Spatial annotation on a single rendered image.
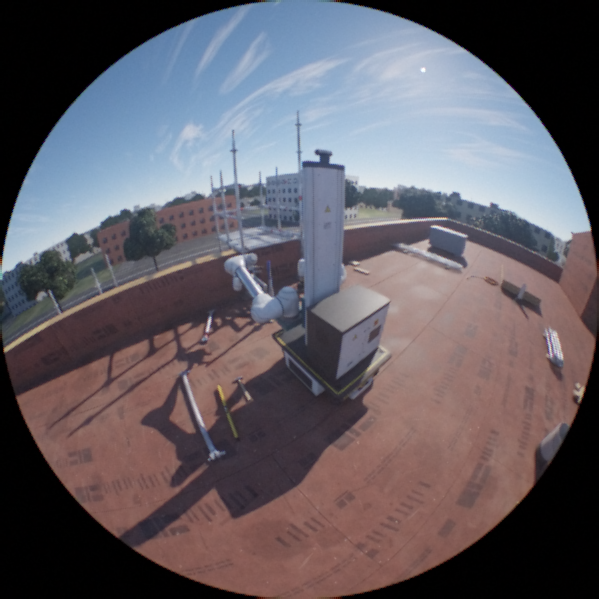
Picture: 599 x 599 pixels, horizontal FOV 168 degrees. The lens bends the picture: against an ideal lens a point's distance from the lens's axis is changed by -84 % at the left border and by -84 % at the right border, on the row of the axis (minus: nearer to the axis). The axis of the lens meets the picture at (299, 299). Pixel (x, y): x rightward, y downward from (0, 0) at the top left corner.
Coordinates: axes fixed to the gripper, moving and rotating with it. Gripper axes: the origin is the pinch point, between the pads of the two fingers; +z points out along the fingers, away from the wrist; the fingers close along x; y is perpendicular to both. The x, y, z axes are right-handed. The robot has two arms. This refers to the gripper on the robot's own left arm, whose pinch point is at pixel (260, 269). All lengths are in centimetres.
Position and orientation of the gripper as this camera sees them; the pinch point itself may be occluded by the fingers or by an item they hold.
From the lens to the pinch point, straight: 246.9
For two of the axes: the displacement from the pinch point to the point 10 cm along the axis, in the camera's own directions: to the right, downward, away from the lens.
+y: 0.3, 8.5, 5.2
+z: 10.0, -0.3, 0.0
